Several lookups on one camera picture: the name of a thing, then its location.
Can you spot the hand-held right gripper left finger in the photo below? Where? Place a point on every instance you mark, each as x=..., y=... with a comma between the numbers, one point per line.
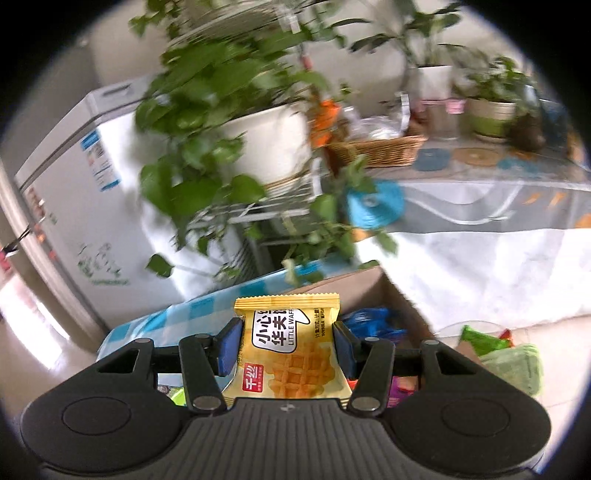
x=230, y=346

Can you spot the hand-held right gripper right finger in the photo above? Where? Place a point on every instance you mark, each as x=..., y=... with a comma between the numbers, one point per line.
x=345, y=350

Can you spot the blue foil snack packet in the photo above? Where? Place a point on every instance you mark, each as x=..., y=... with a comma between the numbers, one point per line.
x=369, y=321

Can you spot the small yellow waffle packet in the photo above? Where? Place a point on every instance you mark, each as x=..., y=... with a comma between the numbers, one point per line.
x=291, y=350

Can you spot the cardboard box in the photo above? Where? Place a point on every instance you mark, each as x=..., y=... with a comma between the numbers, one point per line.
x=364, y=286

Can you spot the purple snack packet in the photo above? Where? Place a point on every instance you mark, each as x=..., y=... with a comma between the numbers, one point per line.
x=401, y=392

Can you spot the blue white checked cloth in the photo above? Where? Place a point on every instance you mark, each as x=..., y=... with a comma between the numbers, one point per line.
x=184, y=314

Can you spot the green snack packet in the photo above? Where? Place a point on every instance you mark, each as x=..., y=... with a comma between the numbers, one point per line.
x=175, y=396

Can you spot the bright green crumpled bag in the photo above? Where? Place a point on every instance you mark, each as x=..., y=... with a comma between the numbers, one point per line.
x=480, y=339

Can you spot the white metal plant stand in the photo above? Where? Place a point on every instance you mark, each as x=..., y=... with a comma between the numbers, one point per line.
x=272, y=214

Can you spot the grey white tablecloth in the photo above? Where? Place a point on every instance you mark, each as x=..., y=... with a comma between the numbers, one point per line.
x=461, y=267

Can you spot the blue round pleated disc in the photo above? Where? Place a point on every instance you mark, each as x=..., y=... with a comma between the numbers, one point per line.
x=378, y=205

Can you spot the pale green plastic bag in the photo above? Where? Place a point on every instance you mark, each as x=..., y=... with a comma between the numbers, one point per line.
x=517, y=369

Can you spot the beige refrigerator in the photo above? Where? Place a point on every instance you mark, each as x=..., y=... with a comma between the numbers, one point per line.
x=64, y=277

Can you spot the white chest freezer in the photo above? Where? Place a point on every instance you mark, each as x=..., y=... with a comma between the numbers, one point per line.
x=92, y=221

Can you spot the wicker basket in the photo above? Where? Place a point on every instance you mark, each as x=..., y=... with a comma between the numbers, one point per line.
x=383, y=152

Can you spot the potted pothos large white pot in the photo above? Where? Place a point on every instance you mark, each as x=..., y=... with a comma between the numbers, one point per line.
x=272, y=143

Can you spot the blue round coaster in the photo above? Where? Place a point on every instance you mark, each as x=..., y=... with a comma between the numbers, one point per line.
x=433, y=159

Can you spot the orange plastic object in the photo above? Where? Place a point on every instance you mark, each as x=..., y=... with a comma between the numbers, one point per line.
x=323, y=124

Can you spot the clear plastic bags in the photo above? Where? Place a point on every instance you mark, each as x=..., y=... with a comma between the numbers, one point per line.
x=374, y=124

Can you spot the tan woven round coaster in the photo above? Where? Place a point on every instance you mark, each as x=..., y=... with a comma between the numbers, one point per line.
x=478, y=157

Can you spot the glass jar pink lid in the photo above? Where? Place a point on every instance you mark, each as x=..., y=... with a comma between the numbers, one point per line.
x=442, y=120

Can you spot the potted plant green white pot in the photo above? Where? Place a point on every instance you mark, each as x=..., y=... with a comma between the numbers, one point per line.
x=491, y=117

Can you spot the potted plant small white pot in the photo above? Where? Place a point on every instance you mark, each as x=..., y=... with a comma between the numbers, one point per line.
x=436, y=83

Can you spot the brown round object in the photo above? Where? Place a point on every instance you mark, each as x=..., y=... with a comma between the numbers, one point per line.
x=528, y=131

